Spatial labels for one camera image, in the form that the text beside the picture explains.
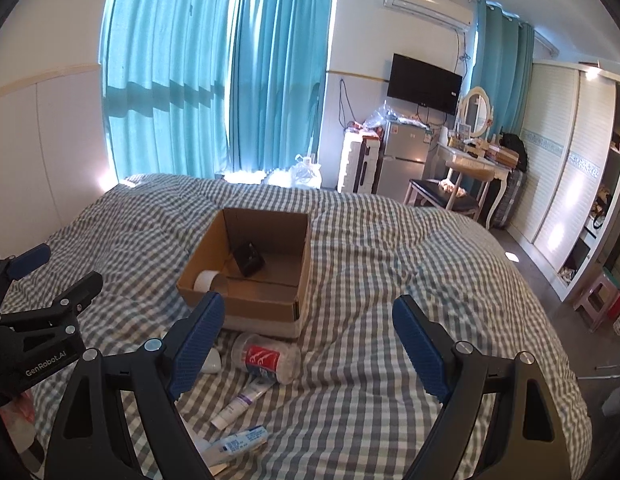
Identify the black bag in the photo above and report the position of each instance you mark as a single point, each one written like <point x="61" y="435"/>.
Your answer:
<point x="514" y="150"/>

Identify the grey checked suitcase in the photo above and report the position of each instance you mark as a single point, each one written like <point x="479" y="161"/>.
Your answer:
<point x="509" y="200"/>

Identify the narrow teal curtain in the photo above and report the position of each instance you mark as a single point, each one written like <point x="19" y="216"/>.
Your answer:
<point x="499" y="70"/>

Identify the small white bottle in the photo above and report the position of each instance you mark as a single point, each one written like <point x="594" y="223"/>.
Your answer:
<point x="212" y="361"/>

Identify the black charger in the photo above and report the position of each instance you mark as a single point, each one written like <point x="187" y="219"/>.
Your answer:
<point x="249" y="259"/>

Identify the blue and white tube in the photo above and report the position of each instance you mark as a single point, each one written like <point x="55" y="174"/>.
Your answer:
<point x="240" y="442"/>

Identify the white wardrobe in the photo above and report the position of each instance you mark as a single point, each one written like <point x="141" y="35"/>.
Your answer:
<point x="554" y="160"/>

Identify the white air conditioner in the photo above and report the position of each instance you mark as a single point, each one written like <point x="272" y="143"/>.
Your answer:
<point x="424" y="5"/>

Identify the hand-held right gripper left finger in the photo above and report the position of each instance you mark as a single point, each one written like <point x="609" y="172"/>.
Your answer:
<point x="200" y="340"/>

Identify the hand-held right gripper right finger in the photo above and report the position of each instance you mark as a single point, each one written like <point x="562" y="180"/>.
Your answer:
<point x="419" y="345"/>

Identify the white tape roll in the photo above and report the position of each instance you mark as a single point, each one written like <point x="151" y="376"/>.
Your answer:
<point x="206" y="281"/>

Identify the white plastic bag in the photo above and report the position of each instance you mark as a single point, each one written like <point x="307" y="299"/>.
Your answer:
<point x="306" y="175"/>

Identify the black wall television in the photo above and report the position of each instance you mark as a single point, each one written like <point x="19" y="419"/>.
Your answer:
<point x="424" y="82"/>

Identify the white drawer cabinet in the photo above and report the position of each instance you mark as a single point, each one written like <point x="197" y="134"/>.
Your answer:
<point x="357" y="165"/>

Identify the white oval mirror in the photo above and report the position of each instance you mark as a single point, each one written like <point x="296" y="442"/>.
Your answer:
<point x="477" y="110"/>

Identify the clear plastic cup red label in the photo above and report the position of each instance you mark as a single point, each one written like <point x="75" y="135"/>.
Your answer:
<point x="262" y="357"/>

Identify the wide teal curtain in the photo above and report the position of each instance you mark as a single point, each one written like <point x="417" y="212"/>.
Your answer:
<point x="160" y="70"/>

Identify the pink plastic stool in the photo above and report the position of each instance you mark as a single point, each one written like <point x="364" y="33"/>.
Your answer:
<point x="597" y="295"/>

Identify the grey checked blanket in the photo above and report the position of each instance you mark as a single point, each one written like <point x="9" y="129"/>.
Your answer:
<point x="389" y="260"/>

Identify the brown box on table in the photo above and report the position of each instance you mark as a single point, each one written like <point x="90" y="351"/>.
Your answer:
<point x="502" y="156"/>

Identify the white tube purple label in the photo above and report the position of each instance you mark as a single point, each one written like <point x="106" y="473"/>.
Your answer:
<point x="235" y="405"/>

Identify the wooden chair black seat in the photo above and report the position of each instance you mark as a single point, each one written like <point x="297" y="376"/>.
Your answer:
<point x="439" y="192"/>

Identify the clear plastic bag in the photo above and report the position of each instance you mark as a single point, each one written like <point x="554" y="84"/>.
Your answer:
<point x="384" y="116"/>

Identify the white dressing table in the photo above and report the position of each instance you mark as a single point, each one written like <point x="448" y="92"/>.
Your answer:
<point x="469" y="160"/>

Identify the white cream tube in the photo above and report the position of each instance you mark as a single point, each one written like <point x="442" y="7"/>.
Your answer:
<point x="202" y="447"/>

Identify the silver fridge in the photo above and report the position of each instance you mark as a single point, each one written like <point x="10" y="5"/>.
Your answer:
<point x="404" y="160"/>

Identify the cardboard box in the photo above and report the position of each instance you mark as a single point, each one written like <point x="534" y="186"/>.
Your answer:
<point x="270" y="280"/>

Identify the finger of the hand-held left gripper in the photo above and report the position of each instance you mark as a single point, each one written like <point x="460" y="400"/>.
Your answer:
<point x="32" y="256"/>
<point x="75" y="292"/>

